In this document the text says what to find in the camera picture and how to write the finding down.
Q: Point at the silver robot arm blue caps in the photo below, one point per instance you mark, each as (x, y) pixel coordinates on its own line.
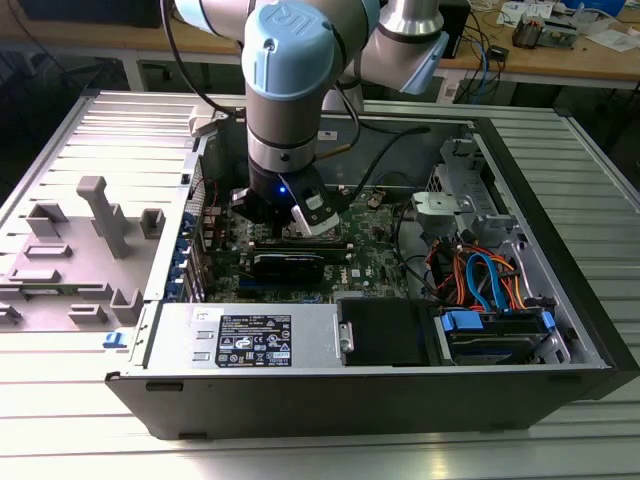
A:
(285, 100)

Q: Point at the black RAM slot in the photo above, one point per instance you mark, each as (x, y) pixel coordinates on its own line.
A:
(320, 248)
(285, 242)

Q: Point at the black graphics card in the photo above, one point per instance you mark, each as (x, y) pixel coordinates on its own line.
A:
(287, 270)

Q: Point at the silver coin cell battery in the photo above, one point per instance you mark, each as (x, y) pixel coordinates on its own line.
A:
(374, 201)

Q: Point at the green motherboard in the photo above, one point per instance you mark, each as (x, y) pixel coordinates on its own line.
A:
(370, 250)

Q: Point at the black power supply label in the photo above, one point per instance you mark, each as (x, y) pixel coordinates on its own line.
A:
(252, 340)

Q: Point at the silver metal drive cage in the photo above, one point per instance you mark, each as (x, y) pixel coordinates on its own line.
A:
(425, 210)

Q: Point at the grey power supply unit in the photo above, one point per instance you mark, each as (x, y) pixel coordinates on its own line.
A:
(175, 340)

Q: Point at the grey parts rack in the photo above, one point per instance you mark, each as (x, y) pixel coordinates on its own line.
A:
(85, 250)

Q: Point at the blue plastic clip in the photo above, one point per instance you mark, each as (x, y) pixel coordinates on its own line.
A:
(114, 341)

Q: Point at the black open PC case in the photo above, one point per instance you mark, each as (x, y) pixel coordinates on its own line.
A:
(300, 405)

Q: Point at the blue disk carrier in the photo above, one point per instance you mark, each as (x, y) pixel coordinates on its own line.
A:
(460, 320)

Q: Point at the black monitor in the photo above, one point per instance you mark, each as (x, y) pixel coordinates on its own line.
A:
(100, 12)

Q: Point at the black tower box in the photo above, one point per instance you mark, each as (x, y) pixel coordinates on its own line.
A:
(460, 25)

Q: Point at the hard disk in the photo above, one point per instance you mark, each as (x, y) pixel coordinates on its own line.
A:
(490, 347)

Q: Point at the small black device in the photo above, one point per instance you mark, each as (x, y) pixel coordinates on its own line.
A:
(498, 52)

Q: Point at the copper coil device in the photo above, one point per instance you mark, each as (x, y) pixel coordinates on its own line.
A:
(530, 32)

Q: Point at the white papers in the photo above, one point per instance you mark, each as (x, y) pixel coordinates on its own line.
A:
(525, 10)

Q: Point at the white packet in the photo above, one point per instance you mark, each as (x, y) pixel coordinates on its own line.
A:
(610, 40)

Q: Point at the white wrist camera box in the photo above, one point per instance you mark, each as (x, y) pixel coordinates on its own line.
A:
(315, 220)

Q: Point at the white case wall sticker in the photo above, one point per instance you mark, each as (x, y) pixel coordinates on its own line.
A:
(327, 136)

